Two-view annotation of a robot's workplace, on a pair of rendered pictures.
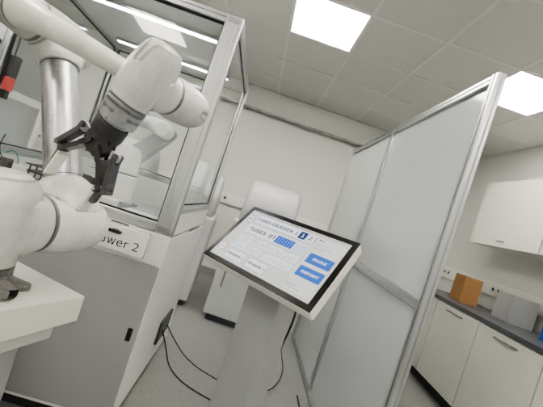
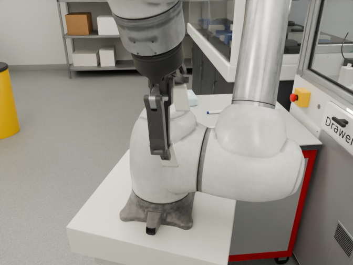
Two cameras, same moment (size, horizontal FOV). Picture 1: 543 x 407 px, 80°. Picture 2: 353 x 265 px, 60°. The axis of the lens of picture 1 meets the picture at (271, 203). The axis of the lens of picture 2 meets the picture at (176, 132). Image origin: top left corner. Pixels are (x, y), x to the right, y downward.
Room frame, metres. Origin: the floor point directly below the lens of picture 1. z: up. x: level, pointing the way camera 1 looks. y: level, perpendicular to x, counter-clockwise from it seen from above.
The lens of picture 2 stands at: (0.75, -0.04, 1.37)
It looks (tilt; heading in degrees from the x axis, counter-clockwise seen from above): 27 degrees down; 87
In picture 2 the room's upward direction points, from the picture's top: straight up
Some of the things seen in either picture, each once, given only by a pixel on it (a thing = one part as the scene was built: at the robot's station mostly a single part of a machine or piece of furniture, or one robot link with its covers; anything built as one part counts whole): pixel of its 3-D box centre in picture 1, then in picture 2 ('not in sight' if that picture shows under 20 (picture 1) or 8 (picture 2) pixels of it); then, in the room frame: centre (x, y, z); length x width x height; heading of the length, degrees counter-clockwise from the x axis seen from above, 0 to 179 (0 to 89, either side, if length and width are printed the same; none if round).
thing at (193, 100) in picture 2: not in sight; (186, 97); (0.88, 1.53, 0.78); 0.15 x 0.10 x 0.04; 98
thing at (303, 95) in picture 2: not in sight; (300, 97); (1.39, 1.26, 0.88); 0.07 x 0.05 x 0.07; 93
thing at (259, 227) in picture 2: not in sight; (227, 179); (1.10, 1.33, 0.38); 0.62 x 0.58 x 0.76; 93
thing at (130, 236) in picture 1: (114, 236); not in sight; (1.44, 0.62, 0.87); 0.29 x 0.02 x 0.11; 93
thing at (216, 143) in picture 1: (219, 136); not in sight; (1.93, 0.43, 1.52); 0.87 x 0.01 x 0.86; 3
